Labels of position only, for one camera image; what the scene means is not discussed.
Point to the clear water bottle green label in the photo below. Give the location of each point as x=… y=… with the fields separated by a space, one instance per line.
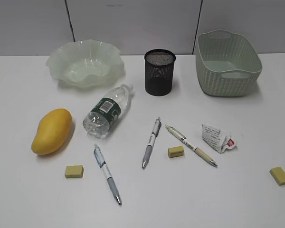
x=100 y=120

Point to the beige and white pen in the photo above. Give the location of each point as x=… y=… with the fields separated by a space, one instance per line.
x=185 y=141

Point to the white waste paper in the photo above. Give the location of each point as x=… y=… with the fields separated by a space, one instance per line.
x=218 y=139

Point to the yellow mango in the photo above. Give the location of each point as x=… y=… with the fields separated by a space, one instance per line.
x=53 y=130

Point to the grey and white pen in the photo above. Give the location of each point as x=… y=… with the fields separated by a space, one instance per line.
x=151 y=142

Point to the yellow eraser middle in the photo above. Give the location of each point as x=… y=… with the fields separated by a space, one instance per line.
x=175 y=151

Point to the yellow eraser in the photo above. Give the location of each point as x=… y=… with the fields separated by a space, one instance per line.
x=279 y=175
x=175 y=151
x=74 y=171

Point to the black mesh pen holder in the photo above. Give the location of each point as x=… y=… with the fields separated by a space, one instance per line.
x=159 y=68

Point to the blue and white pen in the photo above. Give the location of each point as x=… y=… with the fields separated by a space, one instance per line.
x=105 y=169

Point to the translucent green wavy plate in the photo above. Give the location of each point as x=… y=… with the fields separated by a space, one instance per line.
x=86 y=63

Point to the yellow eraser left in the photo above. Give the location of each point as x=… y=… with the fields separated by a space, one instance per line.
x=74 y=171

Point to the pale green woven basket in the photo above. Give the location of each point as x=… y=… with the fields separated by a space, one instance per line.
x=227 y=64

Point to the yellow eraser right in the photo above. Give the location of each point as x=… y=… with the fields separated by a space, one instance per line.
x=279 y=175

